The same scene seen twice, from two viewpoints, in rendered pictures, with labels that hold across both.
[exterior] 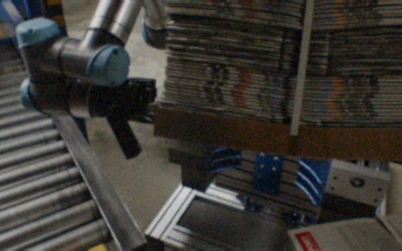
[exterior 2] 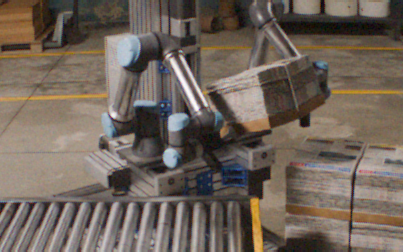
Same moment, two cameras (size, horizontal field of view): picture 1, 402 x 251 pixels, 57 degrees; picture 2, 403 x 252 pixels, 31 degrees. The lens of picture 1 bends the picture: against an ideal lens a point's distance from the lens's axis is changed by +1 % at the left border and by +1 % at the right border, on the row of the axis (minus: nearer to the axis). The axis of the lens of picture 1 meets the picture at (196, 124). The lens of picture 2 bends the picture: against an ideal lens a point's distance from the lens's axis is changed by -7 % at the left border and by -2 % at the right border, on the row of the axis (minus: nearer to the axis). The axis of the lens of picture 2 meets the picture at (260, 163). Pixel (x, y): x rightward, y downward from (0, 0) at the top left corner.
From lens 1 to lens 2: 268 cm
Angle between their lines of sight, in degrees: 55
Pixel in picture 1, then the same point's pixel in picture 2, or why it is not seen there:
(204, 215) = not seen: outside the picture
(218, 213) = not seen: outside the picture
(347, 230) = (297, 156)
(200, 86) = (273, 105)
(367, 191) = (268, 157)
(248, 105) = (285, 106)
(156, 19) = (128, 113)
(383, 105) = (308, 93)
